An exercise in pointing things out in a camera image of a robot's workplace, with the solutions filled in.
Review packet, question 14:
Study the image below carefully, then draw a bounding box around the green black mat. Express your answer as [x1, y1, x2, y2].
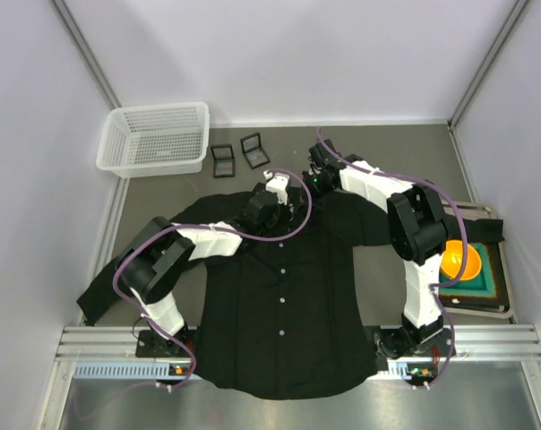
[439, 243, 509, 308]

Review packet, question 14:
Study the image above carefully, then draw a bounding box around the black box gold brooch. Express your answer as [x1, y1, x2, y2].
[240, 132, 271, 169]

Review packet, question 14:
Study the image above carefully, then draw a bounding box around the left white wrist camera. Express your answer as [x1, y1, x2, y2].
[263, 170, 290, 205]

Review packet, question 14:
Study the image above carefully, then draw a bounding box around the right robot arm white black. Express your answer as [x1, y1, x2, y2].
[304, 142, 448, 359]

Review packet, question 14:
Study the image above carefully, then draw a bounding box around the aluminium rail frame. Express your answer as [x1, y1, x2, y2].
[38, 324, 541, 429]

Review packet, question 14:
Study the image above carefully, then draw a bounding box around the grey slotted cable duct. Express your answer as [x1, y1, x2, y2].
[73, 362, 437, 382]

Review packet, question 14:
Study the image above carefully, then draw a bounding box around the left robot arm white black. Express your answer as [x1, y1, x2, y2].
[111, 175, 313, 356]

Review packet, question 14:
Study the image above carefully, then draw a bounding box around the white perforated plastic basket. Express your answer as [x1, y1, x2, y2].
[96, 101, 210, 179]

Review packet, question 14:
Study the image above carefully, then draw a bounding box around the black button shirt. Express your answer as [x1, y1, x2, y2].
[76, 185, 507, 402]

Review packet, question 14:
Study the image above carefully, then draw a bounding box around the orange bowl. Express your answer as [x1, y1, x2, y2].
[440, 240, 483, 281]

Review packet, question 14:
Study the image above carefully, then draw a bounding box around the black box blue brooch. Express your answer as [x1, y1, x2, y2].
[210, 144, 236, 178]

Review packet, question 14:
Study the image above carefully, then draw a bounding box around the metal tray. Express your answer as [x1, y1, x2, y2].
[435, 199, 516, 320]

